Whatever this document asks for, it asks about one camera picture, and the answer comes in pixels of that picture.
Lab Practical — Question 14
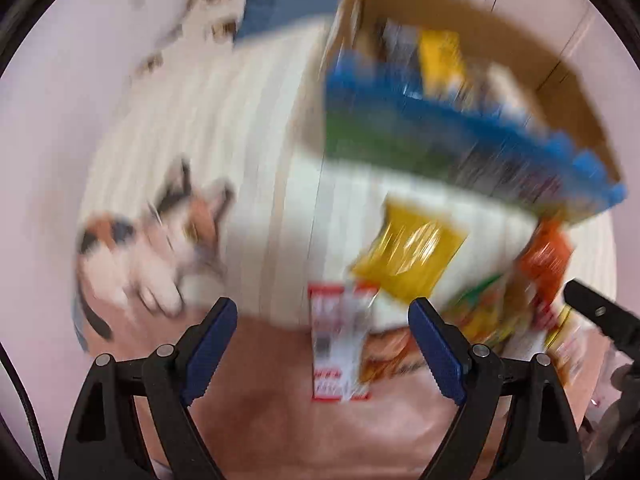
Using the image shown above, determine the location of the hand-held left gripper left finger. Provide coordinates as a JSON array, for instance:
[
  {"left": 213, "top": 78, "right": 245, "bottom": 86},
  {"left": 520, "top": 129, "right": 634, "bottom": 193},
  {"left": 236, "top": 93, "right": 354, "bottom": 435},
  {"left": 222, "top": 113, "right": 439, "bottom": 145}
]
[{"left": 59, "top": 296, "right": 239, "bottom": 480}]

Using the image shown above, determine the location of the orange snack packet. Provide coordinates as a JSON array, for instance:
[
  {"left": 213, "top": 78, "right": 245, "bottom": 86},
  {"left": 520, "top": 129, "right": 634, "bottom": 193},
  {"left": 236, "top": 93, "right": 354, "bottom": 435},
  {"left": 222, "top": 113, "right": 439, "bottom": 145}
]
[{"left": 517, "top": 220, "right": 573, "bottom": 306}]

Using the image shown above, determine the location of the blue cloth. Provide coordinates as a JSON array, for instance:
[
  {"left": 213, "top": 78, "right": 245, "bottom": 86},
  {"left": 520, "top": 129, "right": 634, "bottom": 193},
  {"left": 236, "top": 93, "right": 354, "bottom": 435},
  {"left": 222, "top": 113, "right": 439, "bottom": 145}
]
[{"left": 235, "top": 0, "right": 346, "bottom": 41}]

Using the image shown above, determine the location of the pale yellow snack packet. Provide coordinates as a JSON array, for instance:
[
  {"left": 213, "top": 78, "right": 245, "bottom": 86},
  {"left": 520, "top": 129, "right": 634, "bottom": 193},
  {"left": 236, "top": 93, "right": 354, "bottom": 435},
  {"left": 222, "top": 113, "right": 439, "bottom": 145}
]
[{"left": 542, "top": 305, "right": 588, "bottom": 383}]

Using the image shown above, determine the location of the green and yellow snack packet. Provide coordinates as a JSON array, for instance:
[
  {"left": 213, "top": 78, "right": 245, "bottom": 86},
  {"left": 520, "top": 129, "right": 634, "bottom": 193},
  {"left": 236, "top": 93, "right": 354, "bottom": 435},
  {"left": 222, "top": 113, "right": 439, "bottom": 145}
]
[{"left": 442, "top": 272, "right": 521, "bottom": 361}]

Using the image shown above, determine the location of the white patterned cloth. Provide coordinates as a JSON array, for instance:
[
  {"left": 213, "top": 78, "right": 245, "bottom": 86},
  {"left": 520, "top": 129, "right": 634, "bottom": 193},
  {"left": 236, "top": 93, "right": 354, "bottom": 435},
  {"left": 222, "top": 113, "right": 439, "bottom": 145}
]
[{"left": 135, "top": 0, "right": 246, "bottom": 76}]

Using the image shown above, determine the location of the large yellow snack packet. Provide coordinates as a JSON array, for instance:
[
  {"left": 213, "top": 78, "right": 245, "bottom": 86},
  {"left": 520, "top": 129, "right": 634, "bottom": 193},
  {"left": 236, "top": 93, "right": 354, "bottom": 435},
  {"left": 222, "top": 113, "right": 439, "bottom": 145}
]
[{"left": 350, "top": 200, "right": 468, "bottom": 303}]

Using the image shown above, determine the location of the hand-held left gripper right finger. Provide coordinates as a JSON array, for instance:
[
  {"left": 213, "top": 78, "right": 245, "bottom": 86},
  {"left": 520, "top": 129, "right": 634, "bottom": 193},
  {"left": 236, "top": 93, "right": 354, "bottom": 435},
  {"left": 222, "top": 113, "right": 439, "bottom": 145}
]
[{"left": 407, "top": 296, "right": 586, "bottom": 480}]

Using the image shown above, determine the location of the black cable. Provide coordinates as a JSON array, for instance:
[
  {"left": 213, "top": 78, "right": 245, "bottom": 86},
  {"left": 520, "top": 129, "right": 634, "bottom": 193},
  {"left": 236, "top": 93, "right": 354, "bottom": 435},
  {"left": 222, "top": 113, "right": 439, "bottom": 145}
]
[{"left": 0, "top": 342, "right": 56, "bottom": 480}]

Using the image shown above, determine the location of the red and white snack packet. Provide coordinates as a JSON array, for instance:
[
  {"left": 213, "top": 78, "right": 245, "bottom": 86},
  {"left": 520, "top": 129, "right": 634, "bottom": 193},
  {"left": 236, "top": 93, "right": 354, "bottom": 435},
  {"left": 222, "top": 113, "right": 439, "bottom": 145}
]
[{"left": 307, "top": 282, "right": 378, "bottom": 403}]

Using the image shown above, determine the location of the cardboard box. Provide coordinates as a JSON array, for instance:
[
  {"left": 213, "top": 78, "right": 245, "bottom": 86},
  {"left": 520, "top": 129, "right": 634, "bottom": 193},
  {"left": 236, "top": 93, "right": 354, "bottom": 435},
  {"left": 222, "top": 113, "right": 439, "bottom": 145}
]
[{"left": 300, "top": 0, "right": 623, "bottom": 221}]

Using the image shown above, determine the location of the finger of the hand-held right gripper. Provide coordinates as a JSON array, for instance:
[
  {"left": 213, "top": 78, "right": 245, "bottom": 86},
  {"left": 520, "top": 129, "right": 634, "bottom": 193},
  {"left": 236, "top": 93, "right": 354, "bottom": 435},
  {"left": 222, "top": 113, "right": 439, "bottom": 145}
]
[{"left": 564, "top": 280, "right": 640, "bottom": 356}]

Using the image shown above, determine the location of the brown snack packet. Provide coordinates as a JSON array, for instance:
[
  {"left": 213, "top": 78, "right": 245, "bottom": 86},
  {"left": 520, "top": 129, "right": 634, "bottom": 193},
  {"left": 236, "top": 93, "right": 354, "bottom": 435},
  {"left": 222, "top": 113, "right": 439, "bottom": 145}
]
[{"left": 360, "top": 327, "right": 431, "bottom": 386}]

